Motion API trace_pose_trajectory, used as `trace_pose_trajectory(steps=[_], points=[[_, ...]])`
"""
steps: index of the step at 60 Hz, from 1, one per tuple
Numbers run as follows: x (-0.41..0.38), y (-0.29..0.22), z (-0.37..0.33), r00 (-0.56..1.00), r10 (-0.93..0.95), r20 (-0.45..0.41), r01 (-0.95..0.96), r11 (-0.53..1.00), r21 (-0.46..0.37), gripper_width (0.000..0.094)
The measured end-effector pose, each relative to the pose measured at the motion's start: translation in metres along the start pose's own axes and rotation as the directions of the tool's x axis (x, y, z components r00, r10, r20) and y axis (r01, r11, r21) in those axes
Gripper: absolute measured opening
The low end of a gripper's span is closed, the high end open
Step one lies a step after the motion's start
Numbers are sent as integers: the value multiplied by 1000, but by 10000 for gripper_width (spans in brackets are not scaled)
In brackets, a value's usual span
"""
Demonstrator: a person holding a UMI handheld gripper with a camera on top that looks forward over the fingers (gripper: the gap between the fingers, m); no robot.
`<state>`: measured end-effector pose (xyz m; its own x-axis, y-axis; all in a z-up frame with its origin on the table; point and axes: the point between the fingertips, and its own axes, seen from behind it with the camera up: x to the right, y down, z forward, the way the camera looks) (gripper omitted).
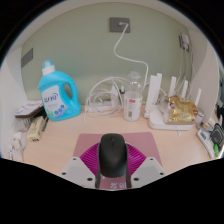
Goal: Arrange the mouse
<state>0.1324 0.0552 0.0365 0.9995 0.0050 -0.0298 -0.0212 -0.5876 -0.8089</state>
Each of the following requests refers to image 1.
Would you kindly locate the dark grey zip pouch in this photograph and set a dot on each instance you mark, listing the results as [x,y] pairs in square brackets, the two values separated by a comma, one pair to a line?
[218,135]

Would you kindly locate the gold foil bag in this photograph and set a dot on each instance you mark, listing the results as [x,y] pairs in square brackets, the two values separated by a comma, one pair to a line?
[181,110]

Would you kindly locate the blue detergent bottle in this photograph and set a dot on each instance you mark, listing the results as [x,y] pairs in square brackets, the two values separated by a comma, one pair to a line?
[55,100]

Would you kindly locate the clear crumpled plastic bags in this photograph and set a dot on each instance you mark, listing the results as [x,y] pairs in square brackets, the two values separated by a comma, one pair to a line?
[20,126]

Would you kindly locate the grey rectangular wall plate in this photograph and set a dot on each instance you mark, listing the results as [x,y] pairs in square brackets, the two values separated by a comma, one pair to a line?
[27,57]

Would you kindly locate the white power strip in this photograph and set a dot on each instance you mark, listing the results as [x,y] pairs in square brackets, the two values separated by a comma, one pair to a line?
[100,107]

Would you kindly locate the small yellow white packet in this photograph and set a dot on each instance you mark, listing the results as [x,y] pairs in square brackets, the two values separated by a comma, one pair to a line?
[16,141]

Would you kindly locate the white router with antennas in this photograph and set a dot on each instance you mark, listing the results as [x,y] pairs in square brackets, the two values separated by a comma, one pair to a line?
[160,121]

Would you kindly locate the pink mouse pad with drawing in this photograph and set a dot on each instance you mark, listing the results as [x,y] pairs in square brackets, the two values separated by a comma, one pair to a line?
[87,141]

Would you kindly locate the grey square wall outlet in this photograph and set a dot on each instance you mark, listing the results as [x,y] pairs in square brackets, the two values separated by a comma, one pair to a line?
[116,26]

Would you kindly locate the white desk shelf unit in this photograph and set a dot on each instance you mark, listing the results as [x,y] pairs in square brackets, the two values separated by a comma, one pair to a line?
[11,100]

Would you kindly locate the dark notebook with papers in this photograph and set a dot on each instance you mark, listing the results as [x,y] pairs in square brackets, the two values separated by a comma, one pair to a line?
[30,109]

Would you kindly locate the wall socket with white chargers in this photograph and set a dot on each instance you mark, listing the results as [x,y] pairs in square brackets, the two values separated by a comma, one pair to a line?
[184,40]

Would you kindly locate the small cream cardboard box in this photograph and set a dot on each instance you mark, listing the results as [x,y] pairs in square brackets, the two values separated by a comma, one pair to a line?
[35,129]

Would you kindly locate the black pen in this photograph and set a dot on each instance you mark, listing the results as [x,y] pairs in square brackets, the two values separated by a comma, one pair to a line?
[45,123]

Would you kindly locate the white remote control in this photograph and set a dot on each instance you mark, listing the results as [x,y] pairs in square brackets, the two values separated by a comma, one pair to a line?
[205,141]

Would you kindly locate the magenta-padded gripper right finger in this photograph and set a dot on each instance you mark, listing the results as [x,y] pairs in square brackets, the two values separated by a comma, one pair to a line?
[146,170]

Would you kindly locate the black computer mouse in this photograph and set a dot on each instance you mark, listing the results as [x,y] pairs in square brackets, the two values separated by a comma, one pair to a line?
[113,155]

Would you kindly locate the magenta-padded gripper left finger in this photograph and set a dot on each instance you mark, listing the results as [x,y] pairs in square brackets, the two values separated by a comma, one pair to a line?
[78,170]

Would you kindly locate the clear bottle with white label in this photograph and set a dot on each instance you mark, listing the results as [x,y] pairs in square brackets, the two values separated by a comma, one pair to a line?
[132,106]

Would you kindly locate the small white jar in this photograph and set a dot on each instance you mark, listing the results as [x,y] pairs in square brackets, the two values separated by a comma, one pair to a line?
[199,119]

